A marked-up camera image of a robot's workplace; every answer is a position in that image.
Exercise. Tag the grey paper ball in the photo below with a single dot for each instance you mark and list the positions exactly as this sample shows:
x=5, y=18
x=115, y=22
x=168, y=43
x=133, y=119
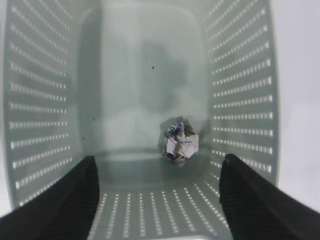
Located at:
x=180, y=142

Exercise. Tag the green plastic basket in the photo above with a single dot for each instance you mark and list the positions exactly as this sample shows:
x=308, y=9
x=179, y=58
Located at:
x=106, y=78

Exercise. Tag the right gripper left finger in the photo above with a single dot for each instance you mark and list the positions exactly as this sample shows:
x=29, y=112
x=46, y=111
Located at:
x=65, y=211

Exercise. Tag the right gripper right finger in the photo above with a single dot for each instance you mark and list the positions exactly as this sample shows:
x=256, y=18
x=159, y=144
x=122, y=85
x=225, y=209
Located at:
x=255, y=209

